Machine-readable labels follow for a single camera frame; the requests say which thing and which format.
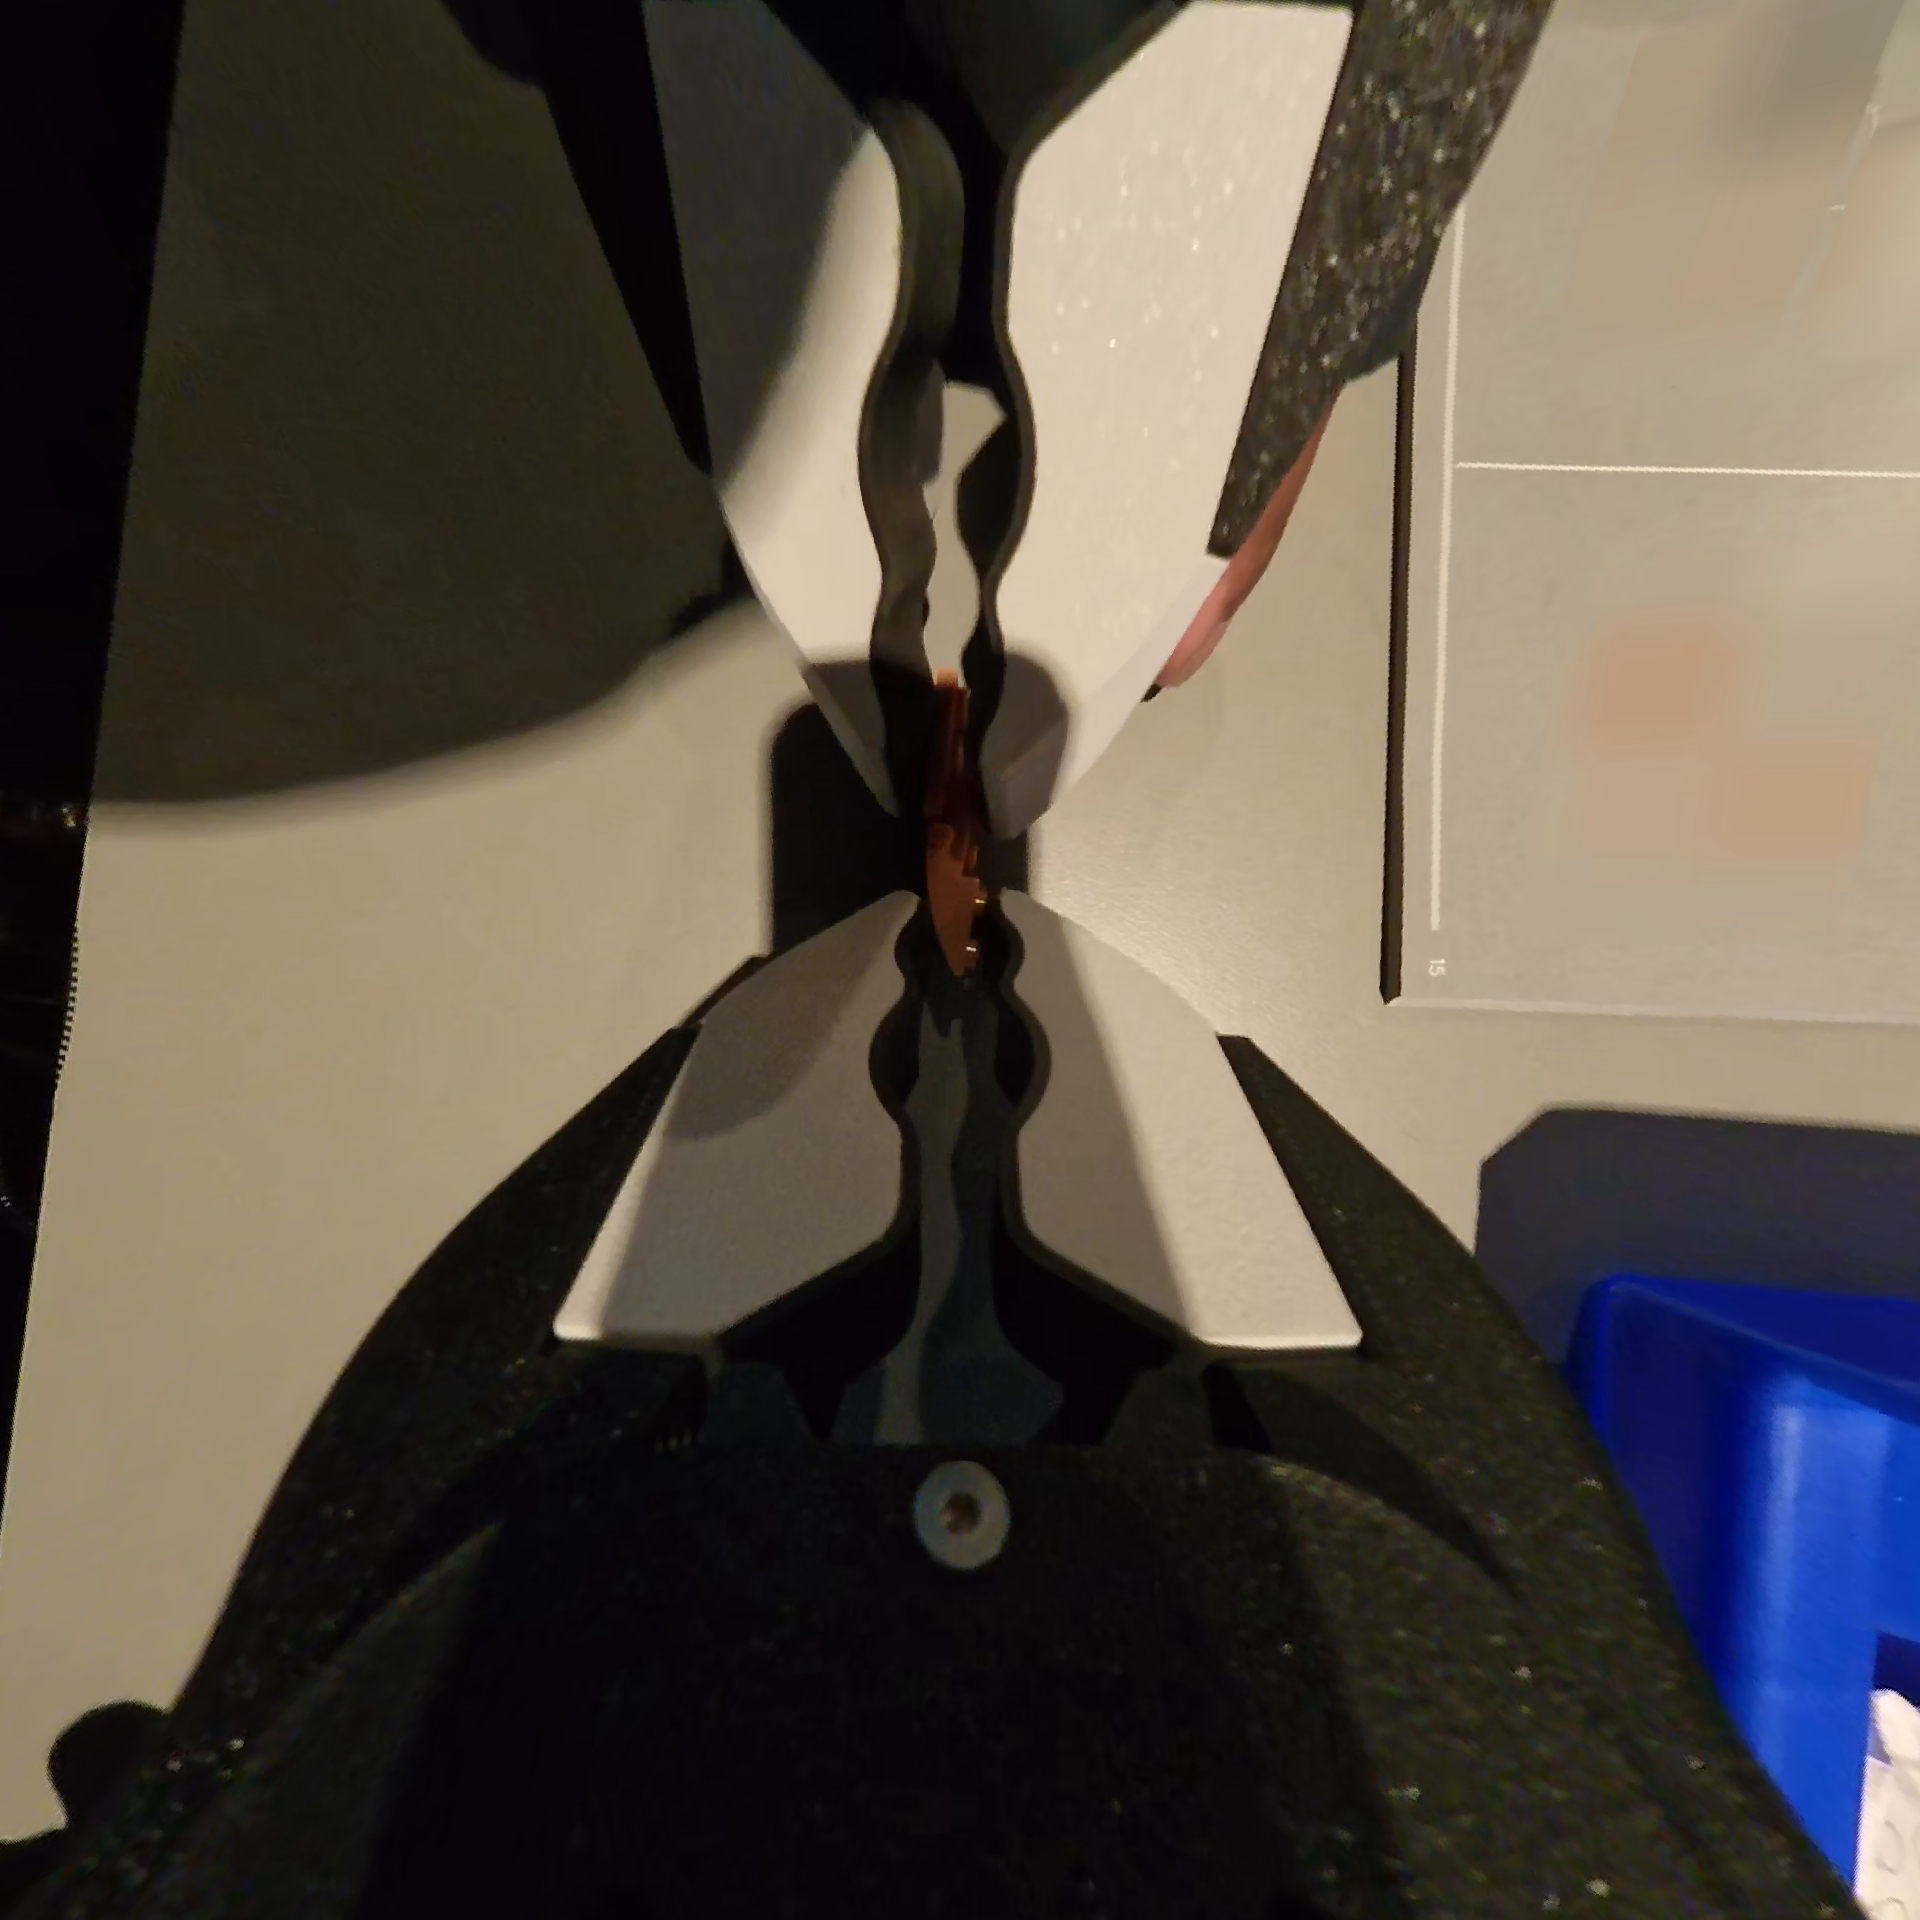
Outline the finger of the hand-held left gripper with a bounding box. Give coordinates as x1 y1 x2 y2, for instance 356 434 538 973
642 0 945 824
968 0 1355 838

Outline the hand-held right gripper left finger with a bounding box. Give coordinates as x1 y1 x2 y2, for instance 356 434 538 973
551 890 921 1344

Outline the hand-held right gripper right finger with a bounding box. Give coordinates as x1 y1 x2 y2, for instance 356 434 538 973
991 887 1365 1352

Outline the small orange toy brick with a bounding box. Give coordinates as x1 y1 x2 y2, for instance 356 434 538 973
921 838 995 981

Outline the orange toy brick plate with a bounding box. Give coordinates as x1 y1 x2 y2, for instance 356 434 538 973
929 669 985 880

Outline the blue plastic bin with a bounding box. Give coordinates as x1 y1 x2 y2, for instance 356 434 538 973
1559 1270 1920 1920

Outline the grey desk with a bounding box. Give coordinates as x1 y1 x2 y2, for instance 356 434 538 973
0 0 1920 1839

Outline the person's left hand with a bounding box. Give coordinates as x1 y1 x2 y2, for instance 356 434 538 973
1152 412 1327 692

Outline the grey instruction booklet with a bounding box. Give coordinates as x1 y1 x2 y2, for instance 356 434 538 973
1376 0 1920 1024

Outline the person's black jacket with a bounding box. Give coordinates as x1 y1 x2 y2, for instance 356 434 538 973
0 0 191 1397

